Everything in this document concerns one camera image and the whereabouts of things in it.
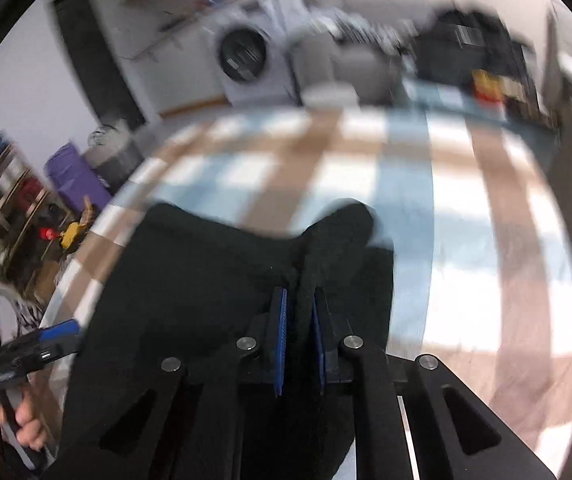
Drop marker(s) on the black rice cooker pot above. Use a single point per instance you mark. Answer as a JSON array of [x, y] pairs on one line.
[[448, 55]]

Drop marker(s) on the black knit sweater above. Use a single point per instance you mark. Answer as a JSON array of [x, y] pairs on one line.
[[172, 380]]

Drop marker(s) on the black clothes pile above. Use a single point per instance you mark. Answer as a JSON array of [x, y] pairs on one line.
[[505, 53]]

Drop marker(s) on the black food tray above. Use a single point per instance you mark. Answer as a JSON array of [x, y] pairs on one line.
[[519, 105]]

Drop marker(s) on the grey sofa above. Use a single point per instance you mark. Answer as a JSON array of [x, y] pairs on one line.
[[333, 48]]

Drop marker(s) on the red round food tin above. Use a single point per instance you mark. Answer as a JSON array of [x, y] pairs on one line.
[[487, 87]]

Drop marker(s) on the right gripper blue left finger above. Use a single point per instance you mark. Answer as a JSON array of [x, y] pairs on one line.
[[278, 326]]

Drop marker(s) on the white washing machine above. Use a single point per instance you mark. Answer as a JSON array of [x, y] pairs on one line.
[[247, 46]]

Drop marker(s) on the checkered bed blanket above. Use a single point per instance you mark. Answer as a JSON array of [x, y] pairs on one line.
[[482, 267]]

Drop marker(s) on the shoe rack with shoes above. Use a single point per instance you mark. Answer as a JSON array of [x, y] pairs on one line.
[[37, 229]]

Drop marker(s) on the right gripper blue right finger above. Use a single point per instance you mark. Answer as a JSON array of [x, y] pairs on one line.
[[322, 327]]

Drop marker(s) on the purple bag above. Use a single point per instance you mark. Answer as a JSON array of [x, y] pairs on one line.
[[73, 179]]

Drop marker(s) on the woven laundry basket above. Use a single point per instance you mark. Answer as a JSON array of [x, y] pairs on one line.
[[112, 154]]

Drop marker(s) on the person's left hand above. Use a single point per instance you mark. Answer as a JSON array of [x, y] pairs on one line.
[[31, 433]]

